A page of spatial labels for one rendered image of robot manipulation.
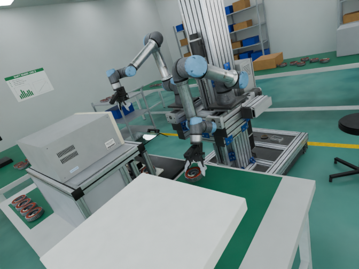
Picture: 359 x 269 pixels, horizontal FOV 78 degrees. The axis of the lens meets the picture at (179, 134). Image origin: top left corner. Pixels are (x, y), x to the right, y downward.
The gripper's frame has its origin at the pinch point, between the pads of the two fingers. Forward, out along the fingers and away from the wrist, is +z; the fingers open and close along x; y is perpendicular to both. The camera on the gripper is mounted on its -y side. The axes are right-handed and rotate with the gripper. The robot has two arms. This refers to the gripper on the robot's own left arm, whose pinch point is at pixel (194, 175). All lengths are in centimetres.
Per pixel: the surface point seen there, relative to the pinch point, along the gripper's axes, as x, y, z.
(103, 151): 33, -40, -15
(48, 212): 96, -41, 30
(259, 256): -46, -27, 23
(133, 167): 20.5, -30.4, -6.3
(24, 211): 113, -49, 31
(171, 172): 22.4, 6.4, 1.3
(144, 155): 19.3, -22.9, -12.7
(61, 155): 35, -62, -14
